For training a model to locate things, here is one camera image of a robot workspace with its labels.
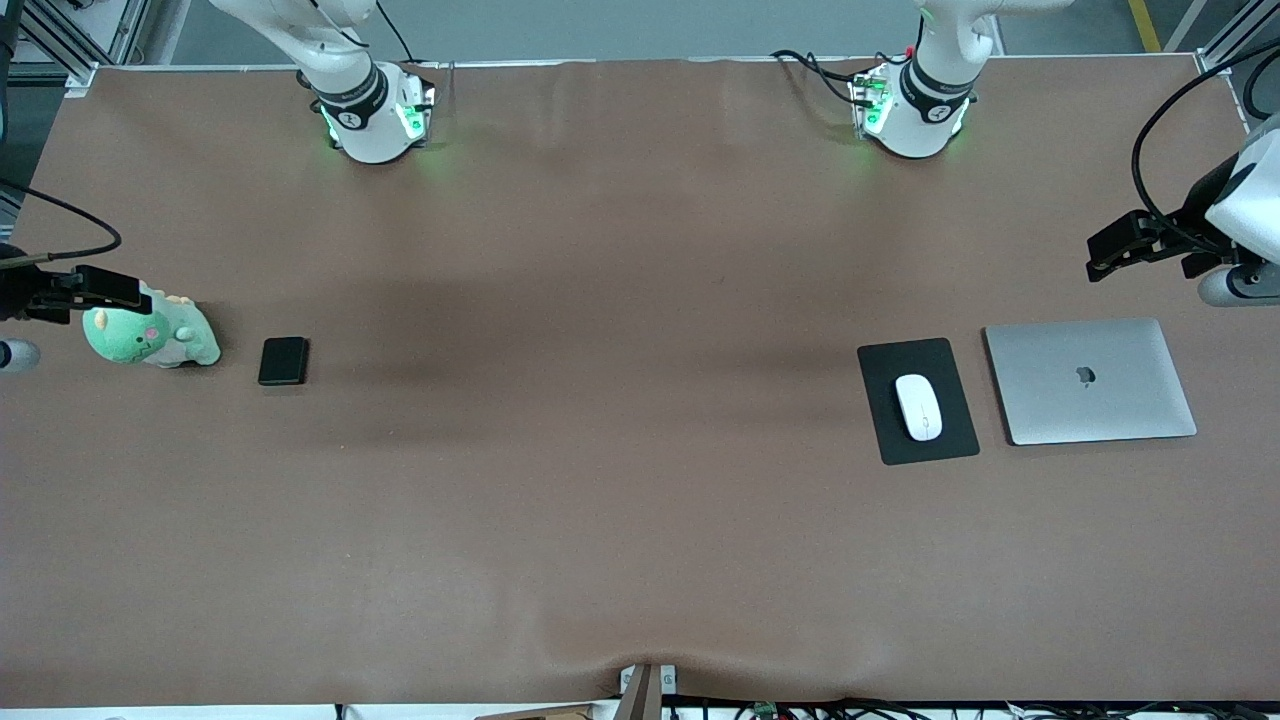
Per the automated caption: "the aluminium frame profile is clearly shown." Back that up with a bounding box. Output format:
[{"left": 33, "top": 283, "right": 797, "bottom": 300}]
[
  {"left": 1195, "top": 0, "right": 1280, "bottom": 77},
  {"left": 0, "top": 0, "right": 151, "bottom": 98}
]

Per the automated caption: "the green dinosaur plush toy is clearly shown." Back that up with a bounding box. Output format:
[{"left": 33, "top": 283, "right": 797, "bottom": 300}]
[{"left": 82, "top": 285, "right": 222, "bottom": 369}]

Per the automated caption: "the thin black base cable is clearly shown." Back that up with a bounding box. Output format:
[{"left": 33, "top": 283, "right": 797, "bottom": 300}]
[{"left": 376, "top": 0, "right": 423, "bottom": 65}]

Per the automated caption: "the black cable bundle at base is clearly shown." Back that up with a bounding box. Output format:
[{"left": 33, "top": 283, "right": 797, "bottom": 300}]
[{"left": 770, "top": 48, "right": 906, "bottom": 113}]

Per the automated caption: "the black mouse pad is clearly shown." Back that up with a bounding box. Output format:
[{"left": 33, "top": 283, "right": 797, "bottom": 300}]
[{"left": 857, "top": 338, "right": 981, "bottom": 467}]

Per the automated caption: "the black smartphone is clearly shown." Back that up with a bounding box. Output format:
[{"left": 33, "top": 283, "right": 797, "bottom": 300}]
[{"left": 258, "top": 337, "right": 309, "bottom": 387}]

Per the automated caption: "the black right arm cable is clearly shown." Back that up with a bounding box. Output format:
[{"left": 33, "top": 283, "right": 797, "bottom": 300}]
[{"left": 0, "top": 178, "right": 123, "bottom": 266}]

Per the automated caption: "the brown table cover mat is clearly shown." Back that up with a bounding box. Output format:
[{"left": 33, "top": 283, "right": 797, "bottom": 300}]
[{"left": 0, "top": 55, "right": 1280, "bottom": 706}]

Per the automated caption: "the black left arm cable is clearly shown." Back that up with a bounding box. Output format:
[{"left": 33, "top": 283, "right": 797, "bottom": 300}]
[{"left": 1132, "top": 45, "right": 1280, "bottom": 258}]

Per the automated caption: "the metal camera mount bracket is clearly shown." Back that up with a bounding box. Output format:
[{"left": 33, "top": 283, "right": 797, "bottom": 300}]
[{"left": 618, "top": 663, "right": 679, "bottom": 720}]

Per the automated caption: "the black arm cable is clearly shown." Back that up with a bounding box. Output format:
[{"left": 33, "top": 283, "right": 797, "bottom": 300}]
[
  {"left": 1132, "top": 45, "right": 1280, "bottom": 258},
  {"left": 0, "top": 178, "right": 123, "bottom": 266}
]

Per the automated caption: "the silver closed laptop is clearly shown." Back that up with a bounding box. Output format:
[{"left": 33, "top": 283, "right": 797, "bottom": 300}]
[{"left": 984, "top": 318, "right": 1199, "bottom": 447}]

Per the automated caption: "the white computer mouse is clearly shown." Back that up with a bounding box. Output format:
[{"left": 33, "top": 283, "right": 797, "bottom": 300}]
[{"left": 894, "top": 374, "right": 944, "bottom": 442}]

